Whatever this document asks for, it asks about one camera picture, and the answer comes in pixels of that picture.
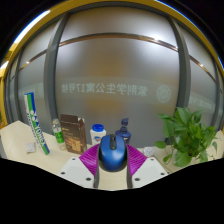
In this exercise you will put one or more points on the green plant in white pot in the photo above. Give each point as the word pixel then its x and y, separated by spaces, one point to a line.
pixel 188 138

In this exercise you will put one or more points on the blue and black computer mouse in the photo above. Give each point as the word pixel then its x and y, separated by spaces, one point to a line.
pixel 112 152

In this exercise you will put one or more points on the brown cardboard box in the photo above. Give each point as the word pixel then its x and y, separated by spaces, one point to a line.
pixel 74 133

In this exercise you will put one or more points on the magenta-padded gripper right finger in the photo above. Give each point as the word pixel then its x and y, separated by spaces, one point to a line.
pixel 139 163

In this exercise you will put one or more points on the small white packet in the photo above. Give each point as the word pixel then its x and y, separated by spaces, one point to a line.
pixel 30 147

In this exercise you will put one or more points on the white green shuttlecock tube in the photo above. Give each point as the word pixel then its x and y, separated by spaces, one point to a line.
pixel 36 124

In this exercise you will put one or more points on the dark blue pump bottle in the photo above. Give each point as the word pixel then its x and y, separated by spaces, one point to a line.
pixel 123 131

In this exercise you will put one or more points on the white bottle with blue cap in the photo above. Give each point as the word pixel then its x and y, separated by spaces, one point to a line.
pixel 96 134

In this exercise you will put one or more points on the clear bottle with green label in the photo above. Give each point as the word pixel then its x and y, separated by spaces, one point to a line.
pixel 58 134

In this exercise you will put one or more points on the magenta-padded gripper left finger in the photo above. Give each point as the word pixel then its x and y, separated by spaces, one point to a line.
pixel 87 163

